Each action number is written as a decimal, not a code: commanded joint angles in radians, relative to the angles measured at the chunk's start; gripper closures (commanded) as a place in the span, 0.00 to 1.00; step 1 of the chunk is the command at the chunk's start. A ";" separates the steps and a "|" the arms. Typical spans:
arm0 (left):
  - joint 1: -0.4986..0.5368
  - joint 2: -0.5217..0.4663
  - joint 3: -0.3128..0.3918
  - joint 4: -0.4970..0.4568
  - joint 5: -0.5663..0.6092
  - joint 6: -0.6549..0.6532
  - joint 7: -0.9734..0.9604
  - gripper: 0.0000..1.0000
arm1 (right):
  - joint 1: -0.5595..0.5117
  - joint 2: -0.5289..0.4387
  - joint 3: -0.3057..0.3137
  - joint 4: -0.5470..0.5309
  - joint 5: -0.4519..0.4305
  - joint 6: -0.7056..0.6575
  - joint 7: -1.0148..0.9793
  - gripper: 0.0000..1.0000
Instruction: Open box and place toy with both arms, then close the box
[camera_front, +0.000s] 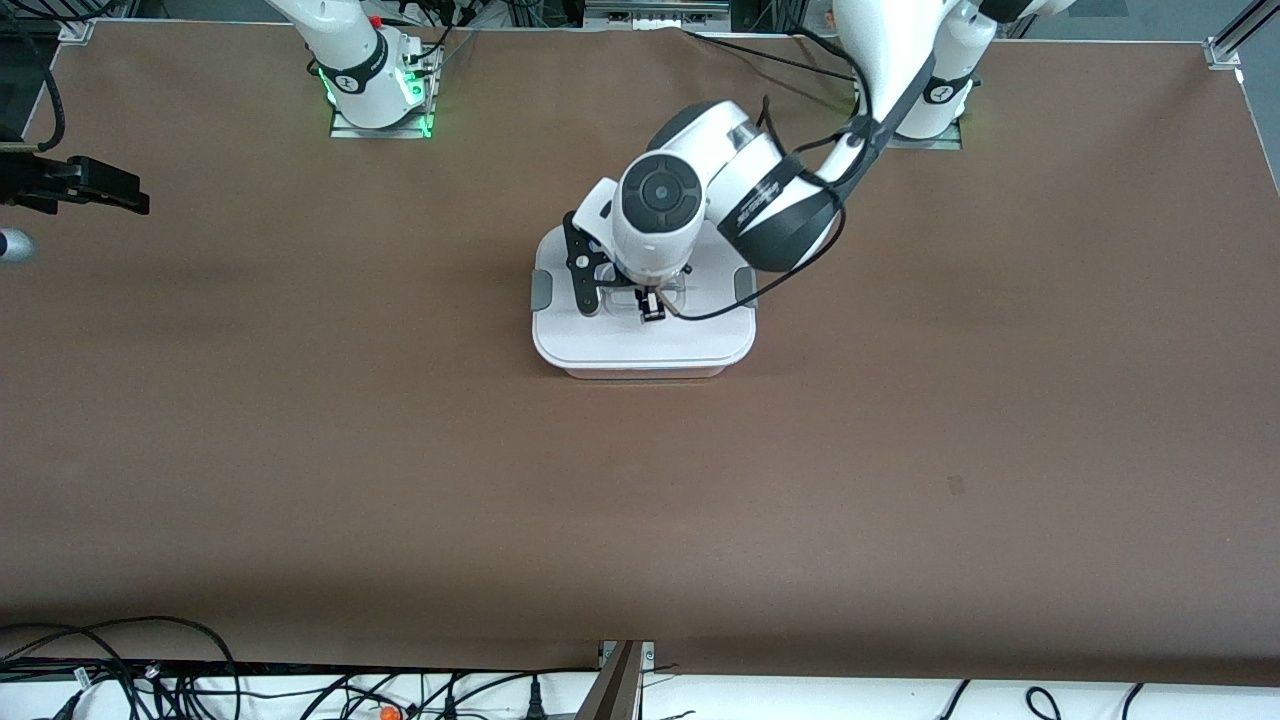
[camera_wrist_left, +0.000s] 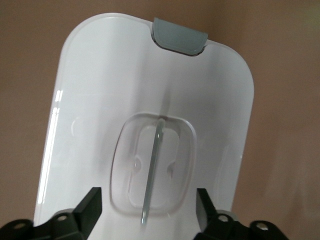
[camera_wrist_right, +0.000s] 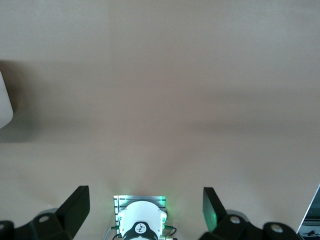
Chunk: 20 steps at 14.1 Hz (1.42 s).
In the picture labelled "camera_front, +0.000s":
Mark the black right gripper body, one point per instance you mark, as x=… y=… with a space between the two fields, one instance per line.
x=48 y=180

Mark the white box lid grey clips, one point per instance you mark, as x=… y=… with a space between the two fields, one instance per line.
x=640 y=345

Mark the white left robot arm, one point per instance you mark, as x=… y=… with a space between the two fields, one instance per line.
x=650 y=245

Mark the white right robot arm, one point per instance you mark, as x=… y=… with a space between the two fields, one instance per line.
x=360 y=60

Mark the translucent pink plastic box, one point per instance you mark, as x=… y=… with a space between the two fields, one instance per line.
x=640 y=373

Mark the brown table cover sheet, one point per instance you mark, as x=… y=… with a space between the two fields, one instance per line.
x=640 y=500

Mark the grey metal device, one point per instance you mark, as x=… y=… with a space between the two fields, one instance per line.
x=655 y=12

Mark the aluminium profile beam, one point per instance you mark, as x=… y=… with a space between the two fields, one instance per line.
x=615 y=690

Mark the black power plug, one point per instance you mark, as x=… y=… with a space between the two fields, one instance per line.
x=535 y=705

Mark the black left camera mount bracket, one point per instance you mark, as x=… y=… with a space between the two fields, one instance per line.
x=580 y=260

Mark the aluminium frame corner profile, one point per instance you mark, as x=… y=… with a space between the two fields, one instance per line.
x=78 y=28
x=1224 y=52

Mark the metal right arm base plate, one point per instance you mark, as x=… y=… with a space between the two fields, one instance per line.
x=345 y=128

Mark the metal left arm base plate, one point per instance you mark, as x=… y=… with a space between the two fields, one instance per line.
x=940 y=144

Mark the small metal corner bracket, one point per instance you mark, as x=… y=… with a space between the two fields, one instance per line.
x=649 y=652

